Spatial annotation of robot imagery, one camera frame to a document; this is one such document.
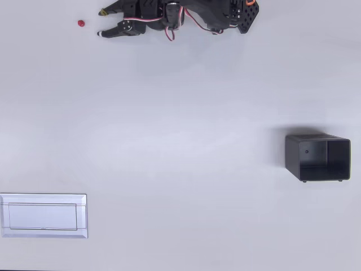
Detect red white servo cable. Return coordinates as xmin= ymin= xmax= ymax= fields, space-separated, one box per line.
xmin=123 ymin=7 xmax=239 ymax=43

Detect black base plate orange clamps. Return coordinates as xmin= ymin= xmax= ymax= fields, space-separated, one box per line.
xmin=230 ymin=0 xmax=261 ymax=36

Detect black open box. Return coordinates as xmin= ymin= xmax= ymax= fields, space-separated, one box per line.
xmin=284 ymin=134 xmax=352 ymax=183

